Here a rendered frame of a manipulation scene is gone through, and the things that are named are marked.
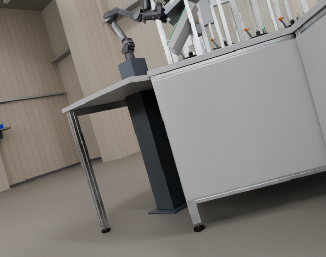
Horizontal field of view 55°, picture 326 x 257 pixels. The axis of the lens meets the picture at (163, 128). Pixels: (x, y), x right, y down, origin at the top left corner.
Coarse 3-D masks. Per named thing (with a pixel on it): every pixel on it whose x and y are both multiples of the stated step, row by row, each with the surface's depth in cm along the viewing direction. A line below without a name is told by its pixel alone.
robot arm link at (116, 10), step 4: (116, 8) 215; (120, 8) 218; (108, 12) 217; (112, 12) 217; (116, 12) 216; (120, 12) 215; (124, 12) 213; (128, 12) 211; (132, 12) 209; (104, 16) 219; (108, 16) 217; (116, 16) 224; (128, 16) 212; (132, 16) 209; (140, 16) 207; (136, 20) 208; (140, 20) 209
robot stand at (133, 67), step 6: (126, 60) 212; (132, 60) 210; (138, 60) 214; (144, 60) 219; (120, 66) 217; (126, 66) 213; (132, 66) 210; (138, 66) 213; (144, 66) 217; (120, 72) 218; (126, 72) 214; (132, 72) 210; (138, 72) 212; (144, 72) 216
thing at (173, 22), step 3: (192, 0) 196; (195, 0) 199; (198, 0) 203; (195, 3) 204; (183, 9) 198; (180, 12) 199; (177, 15) 200; (180, 15) 203; (168, 18) 198; (174, 18) 200; (177, 18) 204; (168, 21) 198; (171, 21) 201; (174, 21) 205; (177, 21) 209; (171, 24) 205; (174, 24) 209
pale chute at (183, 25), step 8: (184, 8) 180; (192, 8) 179; (184, 16) 180; (176, 24) 182; (184, 24) 181; (176, 32) 183; (184, 32) 189; (168, 40) 184; (176, 40) 183; (176, 48) 191
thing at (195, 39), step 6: (186, 0) 176; (210, 0) 207; (216, 0) 175; (186, 6) 177; (210, 6) 207; (222, 12) 175; (192, 18) 177; (222, 18) 175; (192, 24) 177; (216, 24) 207; (192, 30) 179; (216, 30) 207; (228, 30) 175; (192, 36) 209; (228, 36) 175; (198, 42) 177; (222, 42) 207; (228, 42) 175; (198, 48) 177; (198, 54) 210
